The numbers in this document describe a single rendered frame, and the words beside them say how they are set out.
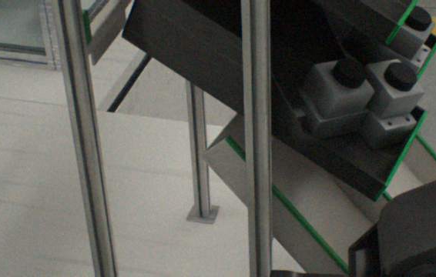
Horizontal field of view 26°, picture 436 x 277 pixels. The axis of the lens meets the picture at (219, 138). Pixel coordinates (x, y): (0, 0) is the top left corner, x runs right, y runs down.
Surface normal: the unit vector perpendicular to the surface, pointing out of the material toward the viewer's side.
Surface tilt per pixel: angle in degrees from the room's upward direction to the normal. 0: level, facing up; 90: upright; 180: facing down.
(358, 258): 10
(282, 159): 45
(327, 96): 77
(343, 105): 111
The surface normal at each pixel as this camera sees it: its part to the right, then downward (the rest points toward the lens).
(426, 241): -0.52, -0.72
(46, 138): -0.04, -0.82
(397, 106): 0.48, 0.74
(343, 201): 0.61, -0.42
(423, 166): -0.44, 0.53
